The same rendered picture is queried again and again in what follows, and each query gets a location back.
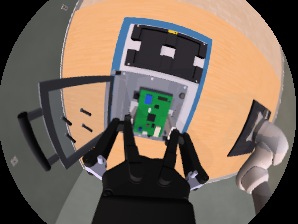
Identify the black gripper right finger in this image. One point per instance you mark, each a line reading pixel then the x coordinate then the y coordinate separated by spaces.
pixel 194 173

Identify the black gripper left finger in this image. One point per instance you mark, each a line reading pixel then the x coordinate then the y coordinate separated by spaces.
pixel 95 160

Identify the green circuit board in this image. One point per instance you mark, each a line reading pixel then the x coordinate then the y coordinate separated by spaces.
pixel 152 112

